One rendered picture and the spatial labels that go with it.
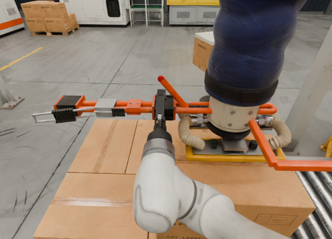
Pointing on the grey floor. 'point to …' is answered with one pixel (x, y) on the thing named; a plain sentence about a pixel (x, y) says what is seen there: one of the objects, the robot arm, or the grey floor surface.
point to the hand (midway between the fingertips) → (161, 107)
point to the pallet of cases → (49, 18)
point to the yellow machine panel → (192, 7)
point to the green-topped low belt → (145, 11)
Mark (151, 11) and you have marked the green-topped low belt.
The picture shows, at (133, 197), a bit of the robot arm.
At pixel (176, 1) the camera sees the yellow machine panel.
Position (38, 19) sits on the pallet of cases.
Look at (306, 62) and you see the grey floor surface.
